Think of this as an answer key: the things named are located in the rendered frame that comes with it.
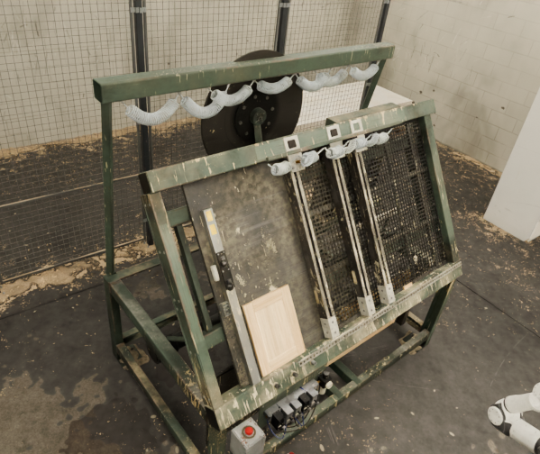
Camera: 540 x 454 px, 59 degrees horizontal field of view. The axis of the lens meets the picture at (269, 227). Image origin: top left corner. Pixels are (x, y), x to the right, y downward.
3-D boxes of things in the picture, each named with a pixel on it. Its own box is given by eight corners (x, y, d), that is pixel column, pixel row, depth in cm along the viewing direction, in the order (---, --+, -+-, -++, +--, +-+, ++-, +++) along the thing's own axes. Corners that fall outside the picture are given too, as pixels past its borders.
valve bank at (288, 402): (272, 451, 254) (277, 425, 240) (256, 431, 262) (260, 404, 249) (336, 404, 282) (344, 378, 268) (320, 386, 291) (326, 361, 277)
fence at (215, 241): (249, 383, 251) (253, 385, 247) (199, 211, 236) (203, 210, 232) (256, 378, 254) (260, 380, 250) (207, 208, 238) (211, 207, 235)
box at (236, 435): (243, 469, 226) (246, 449, 216) (229, 449, 233) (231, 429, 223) (262, 455, 233) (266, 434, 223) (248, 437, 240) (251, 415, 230)
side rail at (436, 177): (441, 262, 361) (453, 263, 352) (410, 119, 343) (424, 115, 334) (446, 258, 365) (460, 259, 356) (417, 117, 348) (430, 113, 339)
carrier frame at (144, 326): (213, 505, 282) (218, 425, 235) (113, 353, 365) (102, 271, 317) (428, 344, 406) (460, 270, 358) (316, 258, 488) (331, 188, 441)
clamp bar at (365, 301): (359, 316, 299) (388, 322, 280) (314, 131, 280) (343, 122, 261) (369, 310, 305) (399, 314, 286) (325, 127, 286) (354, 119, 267)
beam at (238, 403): (209, 425, 243) (220, 432, 234) (203, 404, 241) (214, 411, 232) (450, 273, 367) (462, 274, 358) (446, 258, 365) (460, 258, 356)
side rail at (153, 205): (204, 404, 242) (214, 411, 233) (139, 195, 224) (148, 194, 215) (214, 398, 245) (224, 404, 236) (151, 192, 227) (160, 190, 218)
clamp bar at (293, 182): (322, 339, 281) (352, 346, 262) (271, 141, 262) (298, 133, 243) (334, 331, 287) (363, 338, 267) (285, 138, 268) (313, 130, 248)
